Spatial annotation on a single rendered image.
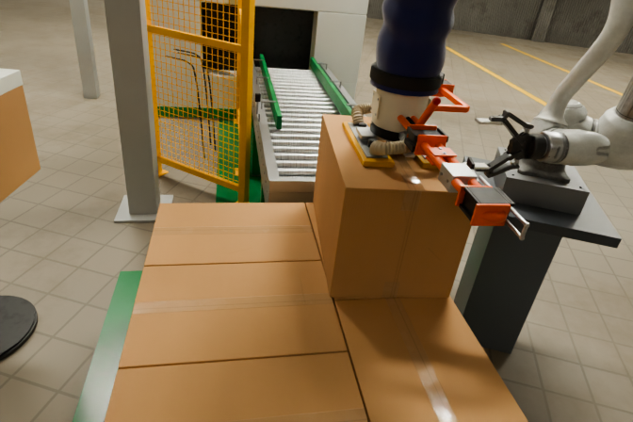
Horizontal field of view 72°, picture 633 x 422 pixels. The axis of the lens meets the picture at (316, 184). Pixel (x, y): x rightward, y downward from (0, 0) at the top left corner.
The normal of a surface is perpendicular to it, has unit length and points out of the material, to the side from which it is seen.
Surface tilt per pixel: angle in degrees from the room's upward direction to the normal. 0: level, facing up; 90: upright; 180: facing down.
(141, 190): 90
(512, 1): 90
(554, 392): 0
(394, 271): 90
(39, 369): 0
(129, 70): 90
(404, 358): 0
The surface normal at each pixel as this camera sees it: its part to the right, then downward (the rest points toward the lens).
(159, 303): 0.10, -0.87
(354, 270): 0.10, 0.48
